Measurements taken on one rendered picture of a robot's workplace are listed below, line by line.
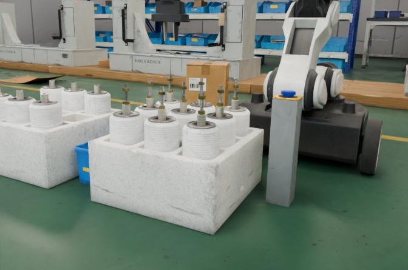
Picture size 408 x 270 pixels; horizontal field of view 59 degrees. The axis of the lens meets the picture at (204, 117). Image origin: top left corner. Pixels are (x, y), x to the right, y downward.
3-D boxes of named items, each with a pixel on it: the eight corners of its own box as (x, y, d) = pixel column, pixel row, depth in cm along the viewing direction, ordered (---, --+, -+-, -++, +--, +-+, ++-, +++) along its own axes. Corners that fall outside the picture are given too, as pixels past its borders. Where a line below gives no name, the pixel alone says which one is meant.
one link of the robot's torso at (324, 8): (300, 21, 152) (300, -7, 146) (334, 22, 146) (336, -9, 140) (292, 32, 142) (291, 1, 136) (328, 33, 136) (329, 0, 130)
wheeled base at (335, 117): (274, 118, 204) (278, 57, 197) (376, 131, 181) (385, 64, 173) (228, 147, 149) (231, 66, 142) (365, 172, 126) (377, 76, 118)
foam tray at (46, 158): (57, 139, 163) (55, 99, 159) (128, 154, 146) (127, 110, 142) (-31, 166, 129) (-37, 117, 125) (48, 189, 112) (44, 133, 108)
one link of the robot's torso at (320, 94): (296, 64, 167) (263, 66, 126) (342, 67, 158) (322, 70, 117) (293, 97, 170) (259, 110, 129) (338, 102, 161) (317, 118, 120)
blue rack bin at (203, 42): (198, 45, 674) (198, 33, 669) (217, 45, 657) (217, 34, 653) (184, 45, 631) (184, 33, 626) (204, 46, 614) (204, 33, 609)
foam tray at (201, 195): (163, 161, 139) (163, 114, 135) (261, 180, 123) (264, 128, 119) (90, 201, 105) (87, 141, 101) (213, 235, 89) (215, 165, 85)
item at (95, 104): (98, 134, 147) (96, 90, 143) (117, 138, 143) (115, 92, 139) (81, 140, 139) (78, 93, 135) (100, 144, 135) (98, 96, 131)
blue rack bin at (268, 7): (271, 15, 600) (272, 2, 596) (294, 15, 583) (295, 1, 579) (261, 13, 557) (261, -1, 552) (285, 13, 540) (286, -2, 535)
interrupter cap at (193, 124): (210, 131, 88) (210, 128, 88) (181, 128, 91) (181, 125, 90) (219, 124, 95) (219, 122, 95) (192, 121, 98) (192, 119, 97)
